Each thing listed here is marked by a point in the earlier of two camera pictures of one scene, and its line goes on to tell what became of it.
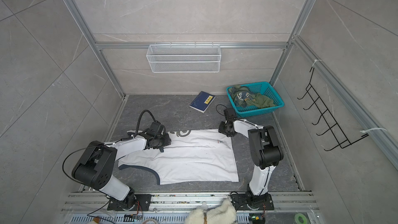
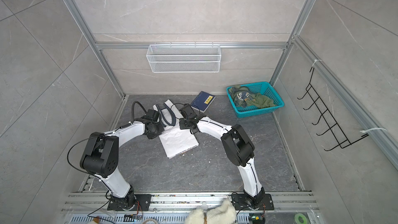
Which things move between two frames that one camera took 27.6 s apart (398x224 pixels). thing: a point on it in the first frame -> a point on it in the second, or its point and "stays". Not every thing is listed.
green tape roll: x=300 y=218 stays
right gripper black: x=221 y=129 -> x=182 y=126
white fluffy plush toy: x=224 y=213 stays
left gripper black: x=168 y=140 -> x=161 y=130
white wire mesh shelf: x=184 y=58 stays
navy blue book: x=202 y=101 stays
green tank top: x=242 y=97 stays
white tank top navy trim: x=204 y=156 -> x=175 y=141
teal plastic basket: x=253 y=98 stays
